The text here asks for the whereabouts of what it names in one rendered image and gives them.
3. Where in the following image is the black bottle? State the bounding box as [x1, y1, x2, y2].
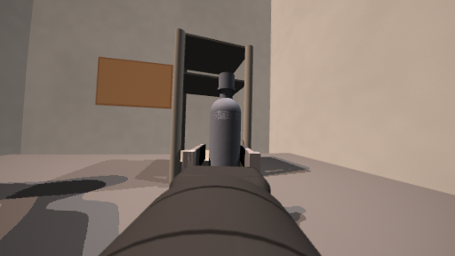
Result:
[209, 72, 241, 167]

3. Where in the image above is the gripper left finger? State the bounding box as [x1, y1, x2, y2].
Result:
[182, 144, 206, 170]

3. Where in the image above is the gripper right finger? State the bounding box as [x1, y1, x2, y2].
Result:
[240, 145, 260, 172]

